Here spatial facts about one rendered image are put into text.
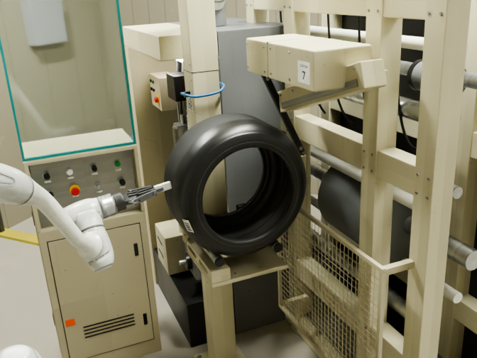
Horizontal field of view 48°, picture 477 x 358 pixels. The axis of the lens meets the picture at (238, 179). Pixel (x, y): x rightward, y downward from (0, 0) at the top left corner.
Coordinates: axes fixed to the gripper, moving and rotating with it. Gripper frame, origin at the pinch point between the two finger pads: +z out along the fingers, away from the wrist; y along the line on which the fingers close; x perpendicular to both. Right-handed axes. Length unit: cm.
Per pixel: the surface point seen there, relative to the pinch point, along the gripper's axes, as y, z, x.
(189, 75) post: 30, 30, -35
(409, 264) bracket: -59, 74, 38
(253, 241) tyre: -13.0, 29.3, 31.8
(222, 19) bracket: 82, 69, -49
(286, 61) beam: -14, 57, -40
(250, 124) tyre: -8.5, 39.5, -17.4
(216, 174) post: 26.8, 31.5, 13.6
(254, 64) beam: 17, 56, -35
